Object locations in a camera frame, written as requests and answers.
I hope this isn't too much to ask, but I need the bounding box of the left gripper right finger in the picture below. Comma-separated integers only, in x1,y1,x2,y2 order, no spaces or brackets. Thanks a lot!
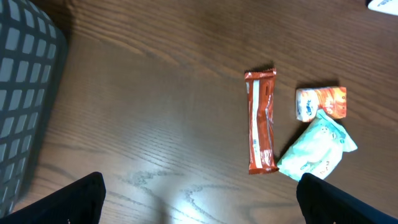
296,173,397,224

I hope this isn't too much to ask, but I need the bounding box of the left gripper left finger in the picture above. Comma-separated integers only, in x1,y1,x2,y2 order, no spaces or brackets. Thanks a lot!
1,172,106,224

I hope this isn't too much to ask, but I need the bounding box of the teal snack packet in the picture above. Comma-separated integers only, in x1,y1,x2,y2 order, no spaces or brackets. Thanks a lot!
277,110,358,181

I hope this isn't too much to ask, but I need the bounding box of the orange small snack packet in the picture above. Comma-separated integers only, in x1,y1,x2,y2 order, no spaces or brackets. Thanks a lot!
295,86,347,123

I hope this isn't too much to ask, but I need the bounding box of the orange brown snack bar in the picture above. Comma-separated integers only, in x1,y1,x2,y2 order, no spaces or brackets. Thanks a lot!
244,68,278,175

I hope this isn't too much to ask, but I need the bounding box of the white barcode scanner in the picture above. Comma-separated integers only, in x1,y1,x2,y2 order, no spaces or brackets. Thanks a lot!
366,0,398,16

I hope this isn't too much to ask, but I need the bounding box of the grey plastic mesh basket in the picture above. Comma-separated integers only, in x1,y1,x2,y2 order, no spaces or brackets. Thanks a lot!
1,0,68,217

